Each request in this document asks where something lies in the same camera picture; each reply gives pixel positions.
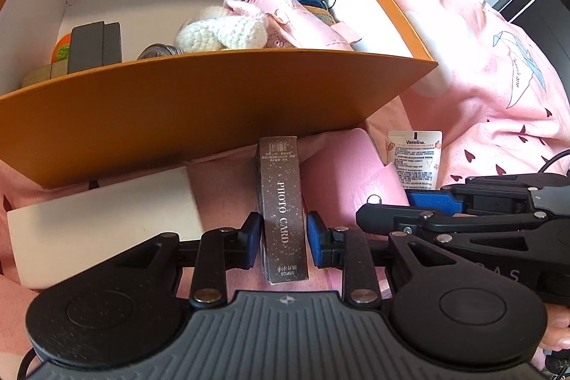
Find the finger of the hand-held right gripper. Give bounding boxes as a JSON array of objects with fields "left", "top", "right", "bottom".
[
  {"left": 355, "top": 203, "right": 550, "bottom": 249},
  {"left": 406, "top": 174, "right": 542, "bottom": 214}
]

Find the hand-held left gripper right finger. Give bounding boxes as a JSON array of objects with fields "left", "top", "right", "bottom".
[{"left": 306, "top": 211, "right": 468, "bottom": 306}]

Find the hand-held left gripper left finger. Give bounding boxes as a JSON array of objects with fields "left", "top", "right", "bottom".
[{"left": 95, "top": 212, "right": 264, "bottom": 306}]

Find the brown card box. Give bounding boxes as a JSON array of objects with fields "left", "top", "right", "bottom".
[{"left": 255, "top": 135, "right": 310, "bottom": 285}]

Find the pink snap wallet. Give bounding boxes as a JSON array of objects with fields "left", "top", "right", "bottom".
[{"left": 298, "top": 128, "right": 413, "bottom": 229}]

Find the orange cardboard box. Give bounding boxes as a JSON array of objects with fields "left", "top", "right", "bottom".
[{"left": 0, "top": 0, "right": 439, "bottom": 190}]

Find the white pink crochet toy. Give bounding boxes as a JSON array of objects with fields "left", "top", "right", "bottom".
[{"left": 175, "top": 5, "right": 269, "bottom": 53}]

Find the dark grey box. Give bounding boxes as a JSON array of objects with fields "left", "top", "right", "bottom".
[{"left": 67, "top": 21, "right": 123, "bottom": 74}]

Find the gold square box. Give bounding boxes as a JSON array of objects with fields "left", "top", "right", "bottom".
[{"left": 20, "top": 62, "right": 69, "bottom": 89}]

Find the person's right hand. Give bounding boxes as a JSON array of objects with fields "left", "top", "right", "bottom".
[{"left": 540, "top": 302, "right": 570, "bottom": 353}]

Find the white cream tube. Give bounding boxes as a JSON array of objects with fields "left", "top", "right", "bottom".
[{"left": 387, "top": 130, "right": 444, "bottom": 190}]

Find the long white case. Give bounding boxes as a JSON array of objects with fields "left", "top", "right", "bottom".
[{"left": 6, "top": 165, "right": 206, "bottom": 289}]

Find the dark cabinet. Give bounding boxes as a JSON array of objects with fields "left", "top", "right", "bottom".
[{"left": 483, "top": 0, "right": 570, "bottom": 25}]

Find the orange green crochet piece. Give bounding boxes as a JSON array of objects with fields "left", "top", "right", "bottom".
[{"left": 51, "top": 32, "right": 74, "bottom": 64}]

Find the black cable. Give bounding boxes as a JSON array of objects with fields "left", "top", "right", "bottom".
[
  {"left": 17, "top": 347, "right": 43, "bottom": 380},
  {"left": 540, "top": 149, "right": 570, "bottom": 175}
]

